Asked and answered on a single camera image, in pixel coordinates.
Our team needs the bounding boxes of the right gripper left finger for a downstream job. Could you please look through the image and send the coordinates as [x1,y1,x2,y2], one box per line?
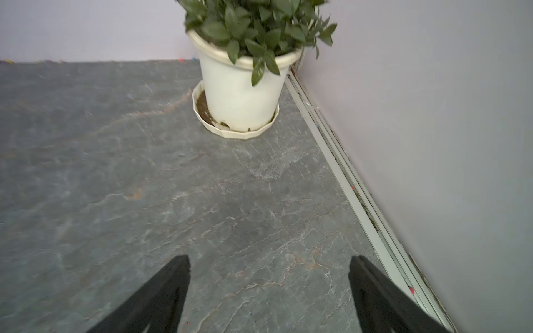
[89,255,191,332]

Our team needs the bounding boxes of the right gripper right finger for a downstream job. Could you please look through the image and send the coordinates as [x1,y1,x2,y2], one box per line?
[348,255,448,333]

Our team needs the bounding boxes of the large potted plant white pot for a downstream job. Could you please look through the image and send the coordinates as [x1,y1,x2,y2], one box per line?
[179,0,337,140]

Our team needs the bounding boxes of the aluminium frame rails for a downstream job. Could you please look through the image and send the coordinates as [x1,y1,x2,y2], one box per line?
[286,65,457,332]

